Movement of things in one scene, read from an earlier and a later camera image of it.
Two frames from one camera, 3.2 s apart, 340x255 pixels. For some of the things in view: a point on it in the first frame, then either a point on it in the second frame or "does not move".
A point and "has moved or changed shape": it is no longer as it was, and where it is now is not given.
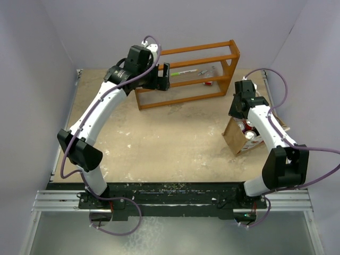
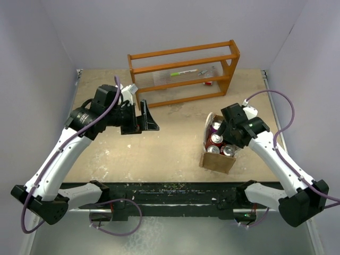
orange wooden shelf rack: (196, 72) does not move
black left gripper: (154, 84) -> (132, 128)
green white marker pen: (172, 74) does not move
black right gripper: (231, 112) -> (226, 126)
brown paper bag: (235, 141) has moved or changed shape
